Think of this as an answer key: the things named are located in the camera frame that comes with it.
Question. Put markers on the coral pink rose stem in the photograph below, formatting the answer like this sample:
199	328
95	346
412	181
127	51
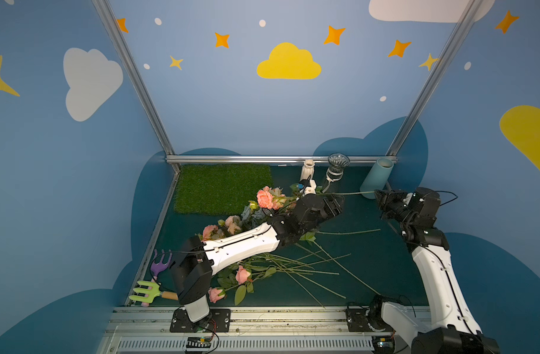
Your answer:
311	235

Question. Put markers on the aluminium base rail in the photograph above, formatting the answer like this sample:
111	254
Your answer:
246	330

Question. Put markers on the pink flower bouquet pile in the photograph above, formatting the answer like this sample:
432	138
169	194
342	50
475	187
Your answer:
241	278

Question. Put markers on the white ribbed ceramic vase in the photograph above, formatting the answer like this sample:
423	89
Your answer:
307	172

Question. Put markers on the green toy garden fork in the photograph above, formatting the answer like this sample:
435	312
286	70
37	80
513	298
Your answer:
148	291

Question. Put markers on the pink rose spray stem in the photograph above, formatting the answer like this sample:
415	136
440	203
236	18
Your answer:
274	198

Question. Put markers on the horizontal aluminium frame bar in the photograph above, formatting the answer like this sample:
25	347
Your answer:
265	160

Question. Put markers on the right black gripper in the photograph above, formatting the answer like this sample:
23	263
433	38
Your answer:
386	200

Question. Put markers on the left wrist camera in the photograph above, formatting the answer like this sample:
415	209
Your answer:
308	186

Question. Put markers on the teal cylinder vase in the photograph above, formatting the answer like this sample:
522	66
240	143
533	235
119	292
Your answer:
376	178

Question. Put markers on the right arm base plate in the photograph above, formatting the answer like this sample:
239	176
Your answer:
358	320

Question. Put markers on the purple toy garden rake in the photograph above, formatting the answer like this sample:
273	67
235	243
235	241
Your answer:
159	263

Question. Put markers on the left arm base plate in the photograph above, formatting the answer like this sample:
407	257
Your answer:
218	321

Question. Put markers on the blue grey fabric flowers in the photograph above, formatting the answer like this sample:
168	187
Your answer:
253	217

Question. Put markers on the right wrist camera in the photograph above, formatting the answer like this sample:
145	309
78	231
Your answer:
425	202

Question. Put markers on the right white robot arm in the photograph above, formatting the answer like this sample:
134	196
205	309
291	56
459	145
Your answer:
453	328

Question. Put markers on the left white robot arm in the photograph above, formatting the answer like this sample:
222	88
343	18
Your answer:
193	266

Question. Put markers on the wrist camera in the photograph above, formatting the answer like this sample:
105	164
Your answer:
308	186
425	202

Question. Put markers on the clear glass vase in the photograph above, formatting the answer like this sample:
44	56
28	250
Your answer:
337	163

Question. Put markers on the green artificial grass mat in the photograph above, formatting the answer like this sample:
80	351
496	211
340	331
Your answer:
219	189

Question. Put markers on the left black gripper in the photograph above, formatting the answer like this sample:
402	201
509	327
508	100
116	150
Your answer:
330	206

